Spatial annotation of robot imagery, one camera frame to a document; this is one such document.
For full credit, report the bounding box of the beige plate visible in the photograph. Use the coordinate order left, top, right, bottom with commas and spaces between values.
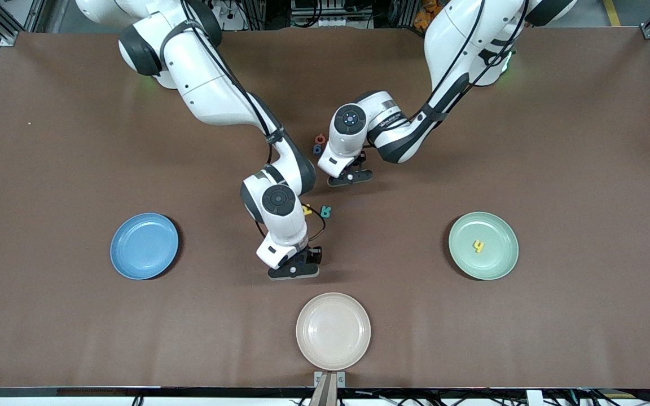
296, 292, 371, 372

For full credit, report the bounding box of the blue plate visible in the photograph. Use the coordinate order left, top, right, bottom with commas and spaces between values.
110, 213, 179, 280

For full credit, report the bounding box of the green plate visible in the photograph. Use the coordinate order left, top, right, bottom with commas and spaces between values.
448, 211, 520, 281

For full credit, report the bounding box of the orange bag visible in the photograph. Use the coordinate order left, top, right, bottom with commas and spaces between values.
414, 0, 443, 32

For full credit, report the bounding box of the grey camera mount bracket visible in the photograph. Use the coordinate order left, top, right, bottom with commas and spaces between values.
309, 371, 346, 406

